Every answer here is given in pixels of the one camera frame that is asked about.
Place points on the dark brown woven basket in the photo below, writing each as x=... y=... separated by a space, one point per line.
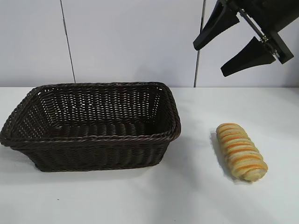
x=93 y=154

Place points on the long striped bread loaf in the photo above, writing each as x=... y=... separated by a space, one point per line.
x=238 y=151

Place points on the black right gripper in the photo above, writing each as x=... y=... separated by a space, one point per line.
x=264 y=16

